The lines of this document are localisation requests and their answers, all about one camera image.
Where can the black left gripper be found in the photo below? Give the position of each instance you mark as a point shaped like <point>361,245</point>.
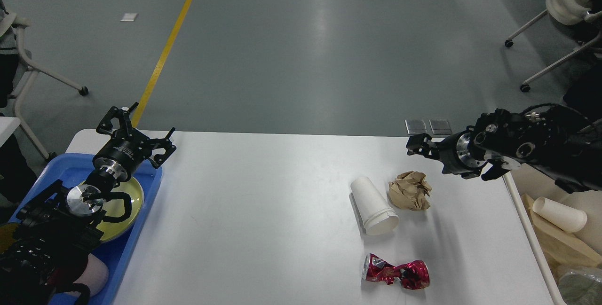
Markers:
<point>123,154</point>

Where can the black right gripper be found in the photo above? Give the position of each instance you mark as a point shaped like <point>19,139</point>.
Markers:
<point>453,151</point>

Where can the brown paper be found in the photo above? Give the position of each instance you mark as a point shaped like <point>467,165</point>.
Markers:
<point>410,191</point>

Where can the pink mug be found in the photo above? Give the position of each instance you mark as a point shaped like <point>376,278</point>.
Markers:
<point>91,272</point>

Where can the brown paper bag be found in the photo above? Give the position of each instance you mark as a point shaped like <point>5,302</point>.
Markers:
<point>560,248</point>

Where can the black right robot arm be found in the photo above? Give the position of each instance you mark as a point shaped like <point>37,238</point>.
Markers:
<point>556,140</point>

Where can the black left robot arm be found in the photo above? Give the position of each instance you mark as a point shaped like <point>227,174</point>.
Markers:
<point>72,236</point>

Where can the left metal floor plate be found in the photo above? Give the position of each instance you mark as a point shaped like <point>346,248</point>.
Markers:
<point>415,126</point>

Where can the metal floor plate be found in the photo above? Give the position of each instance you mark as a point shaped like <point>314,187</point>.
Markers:
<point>440,126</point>
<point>415,126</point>

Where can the right metal floor plate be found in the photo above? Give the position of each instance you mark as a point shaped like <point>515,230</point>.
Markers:
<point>440,126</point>

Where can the blue plastic tray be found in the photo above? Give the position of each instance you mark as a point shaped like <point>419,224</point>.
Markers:
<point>72,169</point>

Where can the beige plastic bin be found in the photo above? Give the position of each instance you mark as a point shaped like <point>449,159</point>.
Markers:
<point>528,181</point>

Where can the white paper scrap on floor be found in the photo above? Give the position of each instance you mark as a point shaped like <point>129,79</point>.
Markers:
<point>129,17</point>

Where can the crushed red can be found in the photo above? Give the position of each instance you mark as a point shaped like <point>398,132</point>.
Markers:
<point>413,275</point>

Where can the white side table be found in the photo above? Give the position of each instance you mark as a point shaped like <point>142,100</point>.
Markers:
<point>8,125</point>

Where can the teal mug yellow inside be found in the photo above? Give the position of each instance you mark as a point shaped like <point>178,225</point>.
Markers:
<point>7,239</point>

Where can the person in dark jeans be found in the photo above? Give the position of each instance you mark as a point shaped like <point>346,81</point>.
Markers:
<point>585,95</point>

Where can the white office chair right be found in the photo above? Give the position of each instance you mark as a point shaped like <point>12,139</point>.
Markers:
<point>568,14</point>

